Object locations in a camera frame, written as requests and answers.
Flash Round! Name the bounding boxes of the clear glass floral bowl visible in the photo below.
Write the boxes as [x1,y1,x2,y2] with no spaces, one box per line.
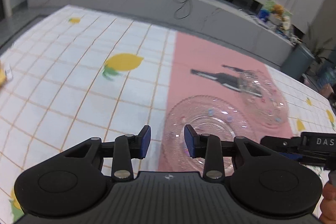
[238,71,288,128]

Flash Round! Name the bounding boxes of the person's right hand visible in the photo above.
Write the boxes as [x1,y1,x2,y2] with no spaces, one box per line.
[319,182,336,224]

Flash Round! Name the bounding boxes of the black cable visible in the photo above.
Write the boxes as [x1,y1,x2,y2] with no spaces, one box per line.
[170,0,204,20]

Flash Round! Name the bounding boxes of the green round trash bin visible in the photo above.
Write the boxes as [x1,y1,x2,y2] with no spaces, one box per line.
[280,44,315,80]

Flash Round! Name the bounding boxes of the teddy bear toy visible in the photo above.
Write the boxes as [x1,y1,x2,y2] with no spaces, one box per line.
[271,4,284,18]

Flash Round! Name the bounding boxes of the clear glass floral plate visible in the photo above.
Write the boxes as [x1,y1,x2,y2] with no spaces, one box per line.
[158,96,257,173]

